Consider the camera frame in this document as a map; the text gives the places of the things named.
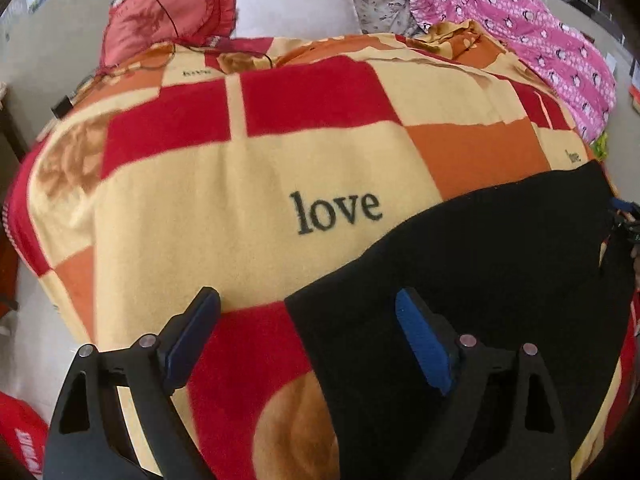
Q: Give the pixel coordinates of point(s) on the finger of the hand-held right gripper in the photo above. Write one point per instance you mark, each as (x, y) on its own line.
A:
(627, 206)

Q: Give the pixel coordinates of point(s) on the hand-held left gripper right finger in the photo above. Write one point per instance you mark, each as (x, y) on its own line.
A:
(425, 345)

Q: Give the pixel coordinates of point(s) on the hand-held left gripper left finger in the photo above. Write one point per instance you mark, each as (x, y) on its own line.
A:
(192, 345)

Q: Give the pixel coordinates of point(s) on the black knit pants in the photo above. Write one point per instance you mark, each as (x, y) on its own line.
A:
(500, 270)

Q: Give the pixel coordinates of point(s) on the green plastic item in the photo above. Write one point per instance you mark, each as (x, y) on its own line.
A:
(601, 146)

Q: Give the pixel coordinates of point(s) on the red orange checkered blanket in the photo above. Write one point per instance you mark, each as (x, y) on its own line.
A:
(200, 210)

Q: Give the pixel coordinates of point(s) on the red bag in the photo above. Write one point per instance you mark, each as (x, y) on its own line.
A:
(20, 440)

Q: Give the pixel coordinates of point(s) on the pink penguin print blanket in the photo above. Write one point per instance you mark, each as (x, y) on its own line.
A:
(525, 35)

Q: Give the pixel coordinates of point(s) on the black power adapter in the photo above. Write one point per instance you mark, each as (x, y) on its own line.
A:
(64, 107)

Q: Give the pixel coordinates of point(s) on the red ruffled pillow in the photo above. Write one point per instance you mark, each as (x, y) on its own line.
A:
(150, 20)

